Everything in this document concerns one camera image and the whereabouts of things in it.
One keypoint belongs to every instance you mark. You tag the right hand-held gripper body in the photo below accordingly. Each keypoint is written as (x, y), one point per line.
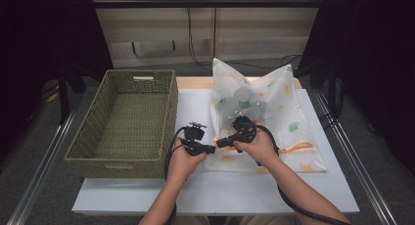
(244, 132)

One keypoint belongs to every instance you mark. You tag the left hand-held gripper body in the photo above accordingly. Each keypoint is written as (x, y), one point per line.
(193, 133)

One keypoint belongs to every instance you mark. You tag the leaf print mesh laundry bag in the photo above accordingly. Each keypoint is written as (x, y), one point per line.
(287, 98)

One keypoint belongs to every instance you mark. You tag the green woven basket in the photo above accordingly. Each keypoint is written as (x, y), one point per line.
(130, 120)

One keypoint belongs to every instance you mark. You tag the person's right hand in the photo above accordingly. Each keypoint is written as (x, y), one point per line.
(262, 150)

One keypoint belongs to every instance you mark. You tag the person's left hand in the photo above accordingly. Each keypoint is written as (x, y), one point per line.
(182, 164)

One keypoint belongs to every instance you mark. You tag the black furniture leg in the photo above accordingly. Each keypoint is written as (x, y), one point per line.
(174, 45)
(133, 48)

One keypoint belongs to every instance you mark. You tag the black metal stand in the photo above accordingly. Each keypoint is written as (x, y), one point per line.
(332, 88)
(63, 98)

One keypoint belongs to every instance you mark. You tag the black horizontal metal bar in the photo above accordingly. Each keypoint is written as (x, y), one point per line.
(228, 3)

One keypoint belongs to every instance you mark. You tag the yellow floor tape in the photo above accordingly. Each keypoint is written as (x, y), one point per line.
(52, 97)

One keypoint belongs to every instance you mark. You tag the dark curtain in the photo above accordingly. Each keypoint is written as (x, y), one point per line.
(42, 39)
(375, 55)

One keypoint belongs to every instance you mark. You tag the light wooden post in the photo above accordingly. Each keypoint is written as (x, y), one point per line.
(215, 29)

